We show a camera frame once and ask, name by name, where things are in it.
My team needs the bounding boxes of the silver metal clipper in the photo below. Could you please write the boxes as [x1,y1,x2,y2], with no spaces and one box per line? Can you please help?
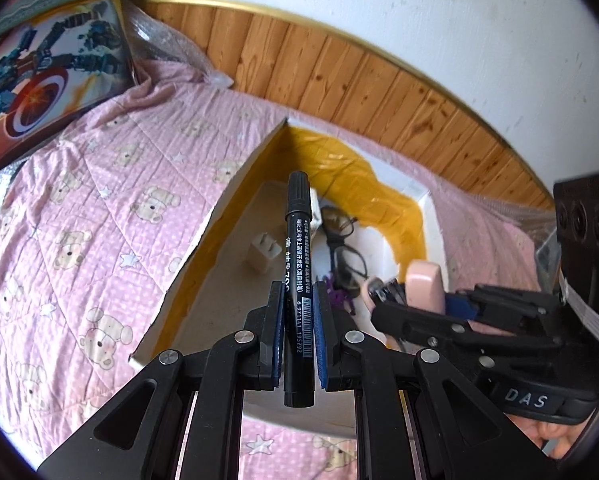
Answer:
[368,280,407,307]

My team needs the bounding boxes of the purple hair clip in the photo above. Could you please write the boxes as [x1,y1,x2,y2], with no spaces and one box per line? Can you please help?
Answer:
[324,275,357,316]

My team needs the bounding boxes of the black marker pen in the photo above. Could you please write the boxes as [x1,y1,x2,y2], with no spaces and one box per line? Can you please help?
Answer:
[283,171,316,407]

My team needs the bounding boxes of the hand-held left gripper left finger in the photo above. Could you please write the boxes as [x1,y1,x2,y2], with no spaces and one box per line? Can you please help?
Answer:
[37,282,286,480]

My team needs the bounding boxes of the pale pink case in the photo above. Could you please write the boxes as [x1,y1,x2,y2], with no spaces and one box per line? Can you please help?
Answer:
[404,259,443,311]

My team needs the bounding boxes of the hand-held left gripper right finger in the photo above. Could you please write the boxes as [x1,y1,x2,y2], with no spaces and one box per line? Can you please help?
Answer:
[313,281,555,480]

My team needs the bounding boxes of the black frame glasses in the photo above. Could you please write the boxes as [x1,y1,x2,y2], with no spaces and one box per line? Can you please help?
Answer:
[321,205,369,297]

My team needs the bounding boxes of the clear plastic storage bin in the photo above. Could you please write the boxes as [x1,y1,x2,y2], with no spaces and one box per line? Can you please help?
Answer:
[479,195,565,286]

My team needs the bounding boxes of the clear bubble wrap bag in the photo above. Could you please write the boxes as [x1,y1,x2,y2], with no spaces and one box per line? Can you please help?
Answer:
[124,2,235,91]

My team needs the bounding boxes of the white charger plug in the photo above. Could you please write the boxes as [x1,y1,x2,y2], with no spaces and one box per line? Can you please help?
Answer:
[250,232,280,276]

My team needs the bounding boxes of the white foam box yellow tape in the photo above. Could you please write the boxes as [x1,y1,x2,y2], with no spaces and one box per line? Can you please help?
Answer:
[130,117,450,433]

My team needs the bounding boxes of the superhero picture cushion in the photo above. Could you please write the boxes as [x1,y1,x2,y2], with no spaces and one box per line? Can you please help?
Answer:
[0,0,135,181]

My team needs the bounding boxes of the person's right hand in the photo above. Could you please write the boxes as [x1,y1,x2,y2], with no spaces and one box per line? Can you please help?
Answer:
[504,410,599,461]

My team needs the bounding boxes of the pink bear-print blanket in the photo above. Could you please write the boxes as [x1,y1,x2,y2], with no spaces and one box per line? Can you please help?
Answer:
[0,57,560,480]

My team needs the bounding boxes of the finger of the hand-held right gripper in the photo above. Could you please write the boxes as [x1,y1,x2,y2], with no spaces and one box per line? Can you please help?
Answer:
[444,285,565,322]
[372,304,560,357]

